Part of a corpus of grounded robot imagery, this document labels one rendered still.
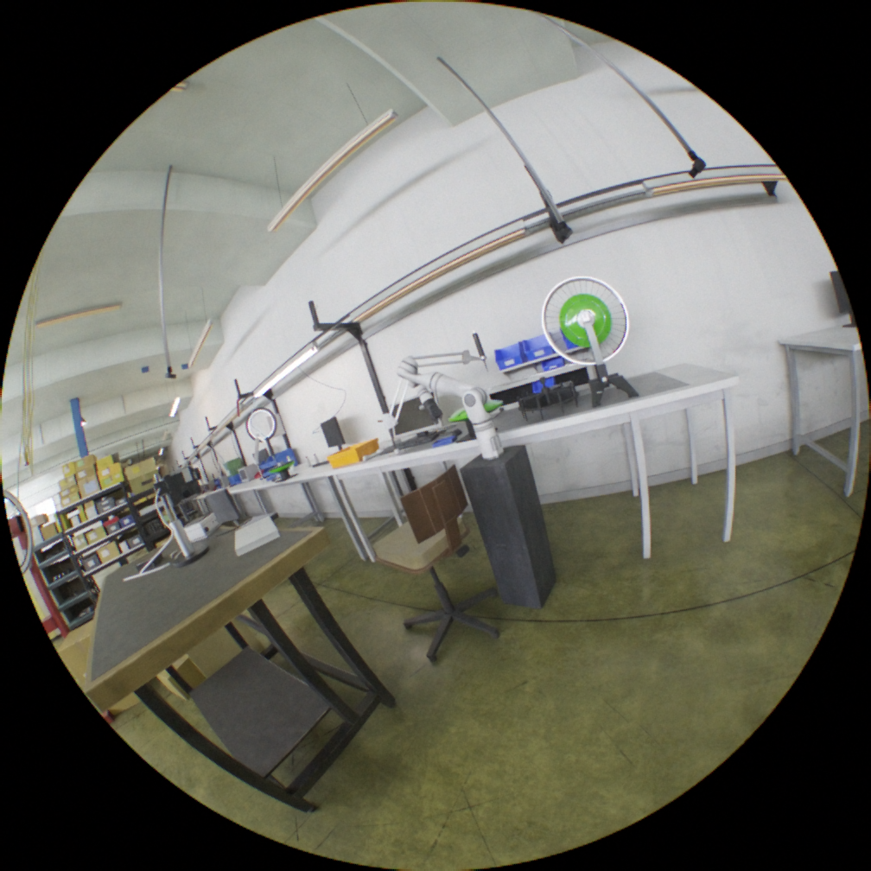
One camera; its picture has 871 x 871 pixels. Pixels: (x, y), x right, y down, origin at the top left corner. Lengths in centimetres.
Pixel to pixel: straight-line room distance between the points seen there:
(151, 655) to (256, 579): 31
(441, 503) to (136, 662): 109
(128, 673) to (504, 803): 108
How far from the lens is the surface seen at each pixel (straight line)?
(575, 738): 128
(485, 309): 251
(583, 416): 143
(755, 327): 279
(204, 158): 369
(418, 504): 111
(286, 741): 134
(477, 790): 127
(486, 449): 134
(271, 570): 74
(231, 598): 70
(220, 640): 205
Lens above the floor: 121
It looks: 8 degrees down
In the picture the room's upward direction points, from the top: 19 degrees counter-clockwise
